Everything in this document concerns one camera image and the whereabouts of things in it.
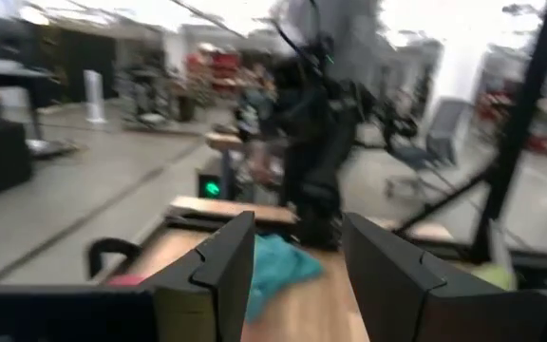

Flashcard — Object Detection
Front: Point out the green lit black device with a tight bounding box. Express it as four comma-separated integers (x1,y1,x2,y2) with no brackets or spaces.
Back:
196,171,230,200

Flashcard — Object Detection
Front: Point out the lime green microfiber towel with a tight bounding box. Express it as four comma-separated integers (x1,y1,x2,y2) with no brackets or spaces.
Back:
470,263,517,292

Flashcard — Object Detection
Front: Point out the black aluminium table frame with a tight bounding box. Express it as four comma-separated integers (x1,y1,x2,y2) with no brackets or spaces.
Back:
163,0,547,291

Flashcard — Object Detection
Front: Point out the grey chair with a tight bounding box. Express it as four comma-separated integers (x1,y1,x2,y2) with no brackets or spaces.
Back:
424,98,470,165

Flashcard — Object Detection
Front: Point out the white standing column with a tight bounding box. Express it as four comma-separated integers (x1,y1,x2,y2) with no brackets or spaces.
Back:
82,69,107,125

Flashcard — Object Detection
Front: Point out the teal microfiber towel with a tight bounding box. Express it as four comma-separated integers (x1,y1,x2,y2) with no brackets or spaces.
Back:
244,232,325,324

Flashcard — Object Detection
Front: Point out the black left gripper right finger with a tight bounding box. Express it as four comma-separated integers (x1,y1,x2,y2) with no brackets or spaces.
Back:
342,212,547,342

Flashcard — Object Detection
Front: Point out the wooden background table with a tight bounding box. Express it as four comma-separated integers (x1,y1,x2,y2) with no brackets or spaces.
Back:
204,131,249,200

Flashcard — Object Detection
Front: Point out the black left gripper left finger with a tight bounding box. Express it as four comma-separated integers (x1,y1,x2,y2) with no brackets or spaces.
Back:
139,211,256,342

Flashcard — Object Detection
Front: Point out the black clamp hook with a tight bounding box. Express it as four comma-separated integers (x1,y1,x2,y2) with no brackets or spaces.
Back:
86,236,142,280

